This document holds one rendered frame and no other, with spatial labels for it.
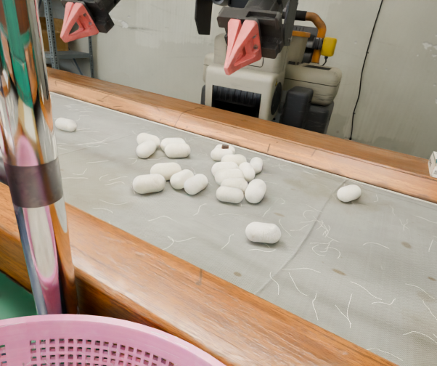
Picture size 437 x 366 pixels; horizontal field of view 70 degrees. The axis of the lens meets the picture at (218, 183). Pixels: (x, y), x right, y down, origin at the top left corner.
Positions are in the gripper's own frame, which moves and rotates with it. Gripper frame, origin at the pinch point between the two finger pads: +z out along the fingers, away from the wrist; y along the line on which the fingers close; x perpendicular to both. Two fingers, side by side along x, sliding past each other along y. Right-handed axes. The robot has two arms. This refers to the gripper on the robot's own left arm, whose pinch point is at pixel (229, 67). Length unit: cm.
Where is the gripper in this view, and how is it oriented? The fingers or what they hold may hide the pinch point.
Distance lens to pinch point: 50.8
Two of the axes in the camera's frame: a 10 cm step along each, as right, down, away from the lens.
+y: 8.7, 3.1, -4.0
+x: 2.3, 4.5, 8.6
